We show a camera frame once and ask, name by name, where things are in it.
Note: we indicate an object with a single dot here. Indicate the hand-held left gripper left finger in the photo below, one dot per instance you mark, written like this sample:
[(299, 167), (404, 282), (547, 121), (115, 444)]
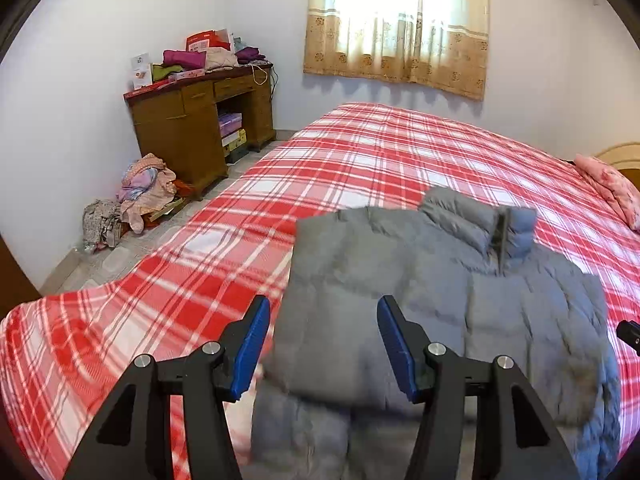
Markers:
[(251, 352)]

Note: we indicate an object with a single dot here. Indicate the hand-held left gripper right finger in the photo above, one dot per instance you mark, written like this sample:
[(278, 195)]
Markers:
[(396, 352)]

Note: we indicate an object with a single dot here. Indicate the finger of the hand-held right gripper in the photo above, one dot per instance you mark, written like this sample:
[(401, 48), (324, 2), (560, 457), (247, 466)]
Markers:
[(630, 334)]

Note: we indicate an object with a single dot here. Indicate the grey puffer jacket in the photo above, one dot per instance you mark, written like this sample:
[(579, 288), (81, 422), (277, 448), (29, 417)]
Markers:
[(350, 270)]

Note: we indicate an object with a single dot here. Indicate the pink clothes pile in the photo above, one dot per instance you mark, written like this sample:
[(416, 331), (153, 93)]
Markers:
[(147, 185)]

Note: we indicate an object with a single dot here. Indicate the pink floral quilt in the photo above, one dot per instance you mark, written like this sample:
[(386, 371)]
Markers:
[(607, 182)]

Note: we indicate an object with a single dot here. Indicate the wooden headboard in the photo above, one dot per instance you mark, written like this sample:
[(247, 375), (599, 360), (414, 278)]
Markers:
[(625, 154)]

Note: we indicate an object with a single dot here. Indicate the red plaid bed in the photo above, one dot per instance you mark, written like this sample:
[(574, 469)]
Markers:
[(375, 160)]

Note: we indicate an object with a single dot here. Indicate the grey floral cloth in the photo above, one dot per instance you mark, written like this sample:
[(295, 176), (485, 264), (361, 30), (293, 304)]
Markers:
[(100, 222)]

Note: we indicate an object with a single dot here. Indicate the yellow shoe box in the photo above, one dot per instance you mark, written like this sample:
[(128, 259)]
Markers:
[(235, 144)]

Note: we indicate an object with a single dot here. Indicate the brown wooden desk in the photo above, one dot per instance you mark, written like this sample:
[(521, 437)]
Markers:
[(170, 140)]

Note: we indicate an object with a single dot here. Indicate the purple shoe box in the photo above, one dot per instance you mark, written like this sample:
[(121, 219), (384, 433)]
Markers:
[(230, 124)]

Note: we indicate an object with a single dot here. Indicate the brown wooden door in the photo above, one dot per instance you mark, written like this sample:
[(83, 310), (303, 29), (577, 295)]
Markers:
[(12, 280)]

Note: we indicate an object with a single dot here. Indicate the pink flat box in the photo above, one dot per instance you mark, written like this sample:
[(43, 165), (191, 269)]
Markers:
[(187, 75)]

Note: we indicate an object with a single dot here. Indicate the green folded cloth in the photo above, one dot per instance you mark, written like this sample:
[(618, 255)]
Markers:
[(164, 72)]

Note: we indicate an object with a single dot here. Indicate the pale pink folded cloth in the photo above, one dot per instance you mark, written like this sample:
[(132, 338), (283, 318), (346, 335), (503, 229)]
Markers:
[(220, 59)]

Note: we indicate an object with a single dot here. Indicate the beige patterned curtain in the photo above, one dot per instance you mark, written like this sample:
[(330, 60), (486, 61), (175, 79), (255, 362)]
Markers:
[(450, 60)]

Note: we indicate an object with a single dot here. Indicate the purple folded cloth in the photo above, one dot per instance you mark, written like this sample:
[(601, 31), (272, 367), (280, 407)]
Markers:
[(250, 55)]

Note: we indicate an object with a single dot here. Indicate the white printed box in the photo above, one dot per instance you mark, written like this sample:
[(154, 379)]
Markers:
[(141, 72)]

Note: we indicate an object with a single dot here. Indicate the magenta folded cloth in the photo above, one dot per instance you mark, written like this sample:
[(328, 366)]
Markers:
[(182, 57)]

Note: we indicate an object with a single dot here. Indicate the red cardboard box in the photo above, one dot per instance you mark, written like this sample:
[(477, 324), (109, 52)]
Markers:
[(207, 40)]

